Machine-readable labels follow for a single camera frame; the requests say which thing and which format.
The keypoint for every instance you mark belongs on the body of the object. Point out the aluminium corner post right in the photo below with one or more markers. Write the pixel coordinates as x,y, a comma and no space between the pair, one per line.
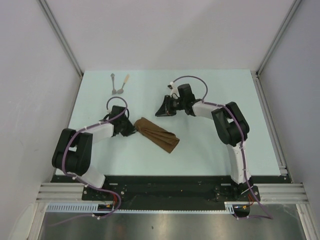
284,26

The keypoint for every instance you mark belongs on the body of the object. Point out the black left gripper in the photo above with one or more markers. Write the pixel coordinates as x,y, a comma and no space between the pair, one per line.
131,129

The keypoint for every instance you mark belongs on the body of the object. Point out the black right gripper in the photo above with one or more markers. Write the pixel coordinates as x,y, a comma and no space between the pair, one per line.
165,109

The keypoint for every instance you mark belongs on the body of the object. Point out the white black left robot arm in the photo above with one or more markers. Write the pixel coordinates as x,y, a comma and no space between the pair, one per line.
73,151

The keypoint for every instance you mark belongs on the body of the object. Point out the metal fork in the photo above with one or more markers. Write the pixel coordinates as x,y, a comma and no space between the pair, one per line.
114,91

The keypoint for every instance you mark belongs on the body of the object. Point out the brown cloth napkin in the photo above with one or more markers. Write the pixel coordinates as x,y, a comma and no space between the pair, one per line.
159,136

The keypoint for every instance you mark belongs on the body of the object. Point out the aluminium corner post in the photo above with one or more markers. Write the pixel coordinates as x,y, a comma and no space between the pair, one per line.
52,21
284,26

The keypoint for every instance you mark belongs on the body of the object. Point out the aluminium front rail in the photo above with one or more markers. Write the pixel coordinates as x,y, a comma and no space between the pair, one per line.
270,193

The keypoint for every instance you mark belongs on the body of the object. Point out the spoon with wooden handle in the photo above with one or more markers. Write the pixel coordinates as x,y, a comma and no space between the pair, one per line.
121,90

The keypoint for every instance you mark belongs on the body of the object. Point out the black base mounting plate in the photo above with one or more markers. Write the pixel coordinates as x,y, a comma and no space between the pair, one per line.
174,194

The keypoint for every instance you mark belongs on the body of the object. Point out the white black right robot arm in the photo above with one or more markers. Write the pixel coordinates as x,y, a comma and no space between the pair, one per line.
231,127

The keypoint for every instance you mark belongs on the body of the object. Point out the aluminium corner post left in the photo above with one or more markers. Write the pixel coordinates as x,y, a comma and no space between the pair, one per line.
52,21

